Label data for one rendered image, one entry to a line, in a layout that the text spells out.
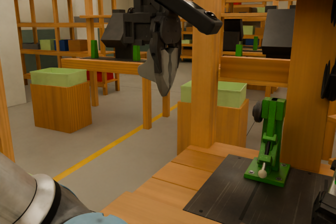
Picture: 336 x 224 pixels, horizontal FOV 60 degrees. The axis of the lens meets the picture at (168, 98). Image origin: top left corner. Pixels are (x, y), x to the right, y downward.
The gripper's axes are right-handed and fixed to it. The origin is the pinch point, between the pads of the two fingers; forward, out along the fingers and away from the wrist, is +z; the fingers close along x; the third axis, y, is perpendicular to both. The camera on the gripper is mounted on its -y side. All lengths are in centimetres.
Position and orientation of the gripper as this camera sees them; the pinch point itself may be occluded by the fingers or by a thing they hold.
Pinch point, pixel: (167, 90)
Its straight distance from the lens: 54.4
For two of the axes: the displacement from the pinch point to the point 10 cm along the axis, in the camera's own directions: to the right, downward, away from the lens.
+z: 0.0, 9.7, 2.5
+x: -4.9, 2.2, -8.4
